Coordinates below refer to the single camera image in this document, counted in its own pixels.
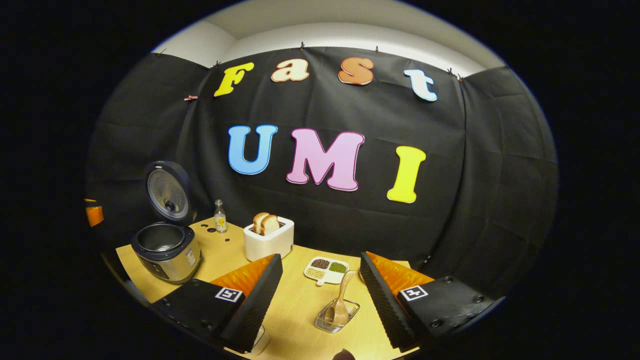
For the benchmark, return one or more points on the black backdrop cloth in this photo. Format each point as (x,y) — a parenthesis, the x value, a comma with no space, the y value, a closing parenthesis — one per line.
(320,220)

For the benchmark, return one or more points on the small glass bottle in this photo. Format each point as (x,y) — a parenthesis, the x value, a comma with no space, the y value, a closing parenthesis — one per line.
(220,220)

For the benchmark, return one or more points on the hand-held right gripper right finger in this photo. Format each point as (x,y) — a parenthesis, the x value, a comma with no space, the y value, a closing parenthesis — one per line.
(387,302)

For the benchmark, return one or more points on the copper clip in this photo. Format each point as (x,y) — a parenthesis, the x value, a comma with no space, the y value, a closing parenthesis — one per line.
(190,97)

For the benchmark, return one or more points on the white toaster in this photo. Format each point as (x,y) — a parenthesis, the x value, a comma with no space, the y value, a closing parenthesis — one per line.
(267,245)

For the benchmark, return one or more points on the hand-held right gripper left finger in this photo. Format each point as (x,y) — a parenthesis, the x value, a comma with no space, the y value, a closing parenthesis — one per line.
(260,302)

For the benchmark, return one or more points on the wooden spoon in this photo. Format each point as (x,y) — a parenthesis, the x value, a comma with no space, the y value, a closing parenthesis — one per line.
(341,305)

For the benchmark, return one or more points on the silver black rice cooker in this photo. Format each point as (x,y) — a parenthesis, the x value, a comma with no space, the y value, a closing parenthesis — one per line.
(167,255)

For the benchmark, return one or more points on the white box of rice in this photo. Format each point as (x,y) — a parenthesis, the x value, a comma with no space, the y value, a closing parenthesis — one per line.
(261,339)

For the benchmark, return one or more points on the clear chopstick holder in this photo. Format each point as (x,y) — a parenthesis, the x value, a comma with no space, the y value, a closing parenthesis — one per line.
(350,312)

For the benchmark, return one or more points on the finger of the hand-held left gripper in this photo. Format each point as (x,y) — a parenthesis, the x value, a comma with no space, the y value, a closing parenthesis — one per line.
(94,215)

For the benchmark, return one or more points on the white divided bean dish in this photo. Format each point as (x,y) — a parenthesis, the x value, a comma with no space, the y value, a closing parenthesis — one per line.
(326,270)

